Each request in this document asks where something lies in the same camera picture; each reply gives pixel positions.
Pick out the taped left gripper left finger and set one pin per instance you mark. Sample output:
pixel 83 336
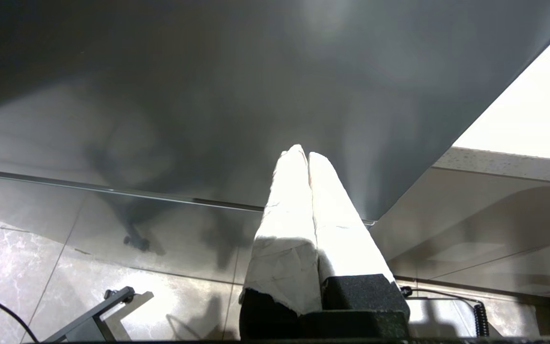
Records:
pixel 284 239

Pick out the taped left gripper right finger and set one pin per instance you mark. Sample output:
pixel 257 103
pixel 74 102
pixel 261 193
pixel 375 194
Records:
pixel 342 239

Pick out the grey robot base chassis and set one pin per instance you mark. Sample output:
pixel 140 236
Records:
pixel 89 325

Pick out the grey under-counter cabinet front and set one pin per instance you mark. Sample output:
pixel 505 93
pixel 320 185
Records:
pixel 470 215

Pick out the grey glossy refrigerator door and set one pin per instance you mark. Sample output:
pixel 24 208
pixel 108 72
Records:
pixel 208 71
pixel 41 205

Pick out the tall beige side panel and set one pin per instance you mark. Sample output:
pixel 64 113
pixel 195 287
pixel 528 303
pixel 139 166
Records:
pixel 523 105

